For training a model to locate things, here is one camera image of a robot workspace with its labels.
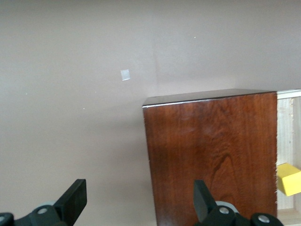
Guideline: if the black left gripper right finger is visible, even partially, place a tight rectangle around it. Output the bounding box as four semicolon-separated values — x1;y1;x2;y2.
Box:
193;179;256;226

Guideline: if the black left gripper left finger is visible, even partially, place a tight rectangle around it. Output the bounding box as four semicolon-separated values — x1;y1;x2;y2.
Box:
14;178;88;226

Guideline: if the yellow block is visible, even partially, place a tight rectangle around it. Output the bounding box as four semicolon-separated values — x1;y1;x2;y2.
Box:
275;162;301;197

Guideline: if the light wooden tray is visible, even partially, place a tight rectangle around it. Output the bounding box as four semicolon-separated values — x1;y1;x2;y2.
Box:
276;89;301;226

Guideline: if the dark brown wooden cabinet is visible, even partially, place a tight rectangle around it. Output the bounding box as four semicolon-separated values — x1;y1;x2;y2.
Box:
142;89;278;226

